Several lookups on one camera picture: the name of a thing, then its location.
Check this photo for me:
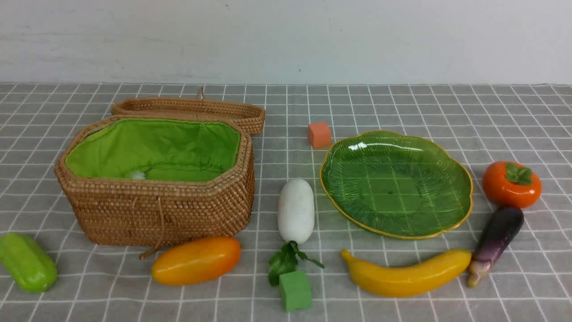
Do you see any white radish with leaves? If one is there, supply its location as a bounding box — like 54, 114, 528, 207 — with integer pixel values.
268, 178, 325, 287

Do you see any orange yellow mango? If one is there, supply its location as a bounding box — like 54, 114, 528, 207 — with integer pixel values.
151, 236, 241, 286

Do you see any yellow banana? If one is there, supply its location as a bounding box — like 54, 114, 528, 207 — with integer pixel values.
341, 249, 472, 297

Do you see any orange persimmon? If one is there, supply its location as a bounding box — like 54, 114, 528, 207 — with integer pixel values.
482, 161, 542, 208

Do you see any purple eggplant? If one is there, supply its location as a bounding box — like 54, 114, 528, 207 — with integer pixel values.
467, 206, 524, 288

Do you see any green cucumber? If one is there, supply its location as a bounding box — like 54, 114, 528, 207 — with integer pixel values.
0, 232, 58, 293

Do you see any orange foam cube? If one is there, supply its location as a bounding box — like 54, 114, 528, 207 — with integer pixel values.
307, 122, 332, 149

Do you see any woven wicker basket lid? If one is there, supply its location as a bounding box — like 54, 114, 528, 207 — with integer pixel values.
112, 91, 265, 135

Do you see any green glass leaf plate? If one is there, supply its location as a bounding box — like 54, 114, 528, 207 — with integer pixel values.
319, 130, 474, 240

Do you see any green foam cube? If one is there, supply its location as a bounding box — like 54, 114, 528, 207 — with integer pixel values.
278, 271, 312, 312

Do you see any woven wicker basket green lining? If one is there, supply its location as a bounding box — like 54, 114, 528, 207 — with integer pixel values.
55, 115, 255, 247

